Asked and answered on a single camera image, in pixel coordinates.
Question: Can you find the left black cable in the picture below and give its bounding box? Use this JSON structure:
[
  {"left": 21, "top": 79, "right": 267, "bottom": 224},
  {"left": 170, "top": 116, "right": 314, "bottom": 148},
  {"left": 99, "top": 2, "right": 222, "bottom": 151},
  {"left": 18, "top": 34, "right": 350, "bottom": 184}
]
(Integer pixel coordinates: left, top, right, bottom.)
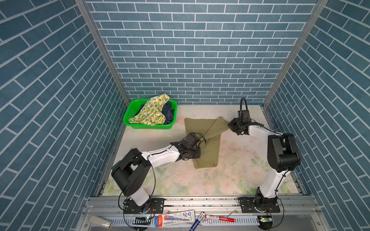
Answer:
[{"left": 118, "top": 132, "right": 207, "bottom": 230}]

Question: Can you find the red blue toothpaste box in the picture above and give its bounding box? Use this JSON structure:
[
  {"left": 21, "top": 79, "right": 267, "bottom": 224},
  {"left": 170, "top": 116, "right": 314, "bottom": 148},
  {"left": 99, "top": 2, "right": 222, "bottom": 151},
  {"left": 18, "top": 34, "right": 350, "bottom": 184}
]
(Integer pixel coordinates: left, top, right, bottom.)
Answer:
[{"left": 154, "top": 210, "right": 195, "bottom": 228}]

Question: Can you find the yellow floral skirt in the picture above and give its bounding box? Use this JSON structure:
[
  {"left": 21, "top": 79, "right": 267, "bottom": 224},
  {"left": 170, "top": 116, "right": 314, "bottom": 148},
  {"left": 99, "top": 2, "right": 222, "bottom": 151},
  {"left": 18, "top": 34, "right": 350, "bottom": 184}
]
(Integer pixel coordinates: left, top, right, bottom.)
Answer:
[{"left": 129, "top": 93, "right": 170, "bottom": 126}]

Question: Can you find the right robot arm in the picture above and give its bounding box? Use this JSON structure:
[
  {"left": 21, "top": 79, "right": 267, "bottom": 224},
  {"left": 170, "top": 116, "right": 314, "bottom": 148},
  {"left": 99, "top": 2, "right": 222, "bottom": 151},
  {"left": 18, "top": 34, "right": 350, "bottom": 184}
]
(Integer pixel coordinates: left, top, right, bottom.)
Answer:
[{"left": 228, "top": 109, "right": 302, "bottom": 213}]

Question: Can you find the dark navy skirt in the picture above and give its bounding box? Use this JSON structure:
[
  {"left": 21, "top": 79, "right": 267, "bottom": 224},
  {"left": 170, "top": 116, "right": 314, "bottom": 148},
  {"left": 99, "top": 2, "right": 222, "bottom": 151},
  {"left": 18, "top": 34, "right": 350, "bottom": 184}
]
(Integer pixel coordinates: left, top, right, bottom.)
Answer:
[{"left": 161, "top": 101, "right": 174, "bottom": 125}]

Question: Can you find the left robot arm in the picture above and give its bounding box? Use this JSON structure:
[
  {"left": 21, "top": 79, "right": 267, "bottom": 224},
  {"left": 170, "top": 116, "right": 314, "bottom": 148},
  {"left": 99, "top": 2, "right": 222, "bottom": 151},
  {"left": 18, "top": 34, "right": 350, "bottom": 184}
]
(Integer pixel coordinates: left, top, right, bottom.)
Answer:
[{"left": 111, "top": 132, "right": 207, "bottom": 207}]

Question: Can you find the olive green skirt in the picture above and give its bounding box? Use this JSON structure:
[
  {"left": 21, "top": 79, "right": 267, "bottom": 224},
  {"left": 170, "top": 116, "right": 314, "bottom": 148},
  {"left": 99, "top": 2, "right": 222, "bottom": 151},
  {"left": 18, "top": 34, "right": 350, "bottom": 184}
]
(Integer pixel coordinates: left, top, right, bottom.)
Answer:
[{"left": 185, "top": 117, "right": 229, "bottom": 169}]

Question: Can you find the green plastic basket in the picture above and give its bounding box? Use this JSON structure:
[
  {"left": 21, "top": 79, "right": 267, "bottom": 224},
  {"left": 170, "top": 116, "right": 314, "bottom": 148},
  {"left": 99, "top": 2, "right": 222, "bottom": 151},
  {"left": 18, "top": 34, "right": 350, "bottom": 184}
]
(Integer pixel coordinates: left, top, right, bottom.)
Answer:
[{"left": 122, "top": 99, "right": 178, "bottom": 130}]

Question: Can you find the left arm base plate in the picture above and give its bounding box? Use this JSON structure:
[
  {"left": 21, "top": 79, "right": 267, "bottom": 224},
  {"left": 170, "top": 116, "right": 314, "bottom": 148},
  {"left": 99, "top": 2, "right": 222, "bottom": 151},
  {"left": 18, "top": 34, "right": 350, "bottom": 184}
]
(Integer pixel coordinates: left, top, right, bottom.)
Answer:
[{"left": 123, "top": 197, "right": 165, "bottom": 215}]

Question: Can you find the blue marker pen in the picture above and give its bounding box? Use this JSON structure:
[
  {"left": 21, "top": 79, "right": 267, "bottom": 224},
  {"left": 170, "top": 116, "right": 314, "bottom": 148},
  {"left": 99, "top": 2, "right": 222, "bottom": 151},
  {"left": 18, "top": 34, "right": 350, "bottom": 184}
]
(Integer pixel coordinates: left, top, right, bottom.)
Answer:
[{"left": 190, "top": 212, "right": 205, "bottom": 231}]

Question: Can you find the red marker pen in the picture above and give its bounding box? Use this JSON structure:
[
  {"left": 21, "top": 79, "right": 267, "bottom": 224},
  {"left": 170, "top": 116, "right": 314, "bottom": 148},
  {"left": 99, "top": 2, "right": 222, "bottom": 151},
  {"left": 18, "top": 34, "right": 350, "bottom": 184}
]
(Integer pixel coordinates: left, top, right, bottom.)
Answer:
[{"left": 205, "top": 214, "right": 235, "bottom": 223}]

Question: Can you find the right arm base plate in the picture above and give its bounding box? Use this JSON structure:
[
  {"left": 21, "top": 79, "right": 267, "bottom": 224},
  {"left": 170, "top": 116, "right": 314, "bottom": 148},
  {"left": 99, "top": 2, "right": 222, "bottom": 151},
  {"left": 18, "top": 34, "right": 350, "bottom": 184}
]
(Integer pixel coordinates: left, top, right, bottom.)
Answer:
[{"left": 237, "top": 197, "right": 280, "bottom": 213}]

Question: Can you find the aluminium rail frame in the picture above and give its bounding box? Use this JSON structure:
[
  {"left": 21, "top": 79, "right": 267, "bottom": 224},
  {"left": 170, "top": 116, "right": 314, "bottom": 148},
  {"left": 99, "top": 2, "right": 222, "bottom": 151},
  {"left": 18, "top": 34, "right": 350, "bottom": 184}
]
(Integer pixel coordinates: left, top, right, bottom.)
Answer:
[{"left": 76, "top": 194, "right": 330, "bottom": 231}]

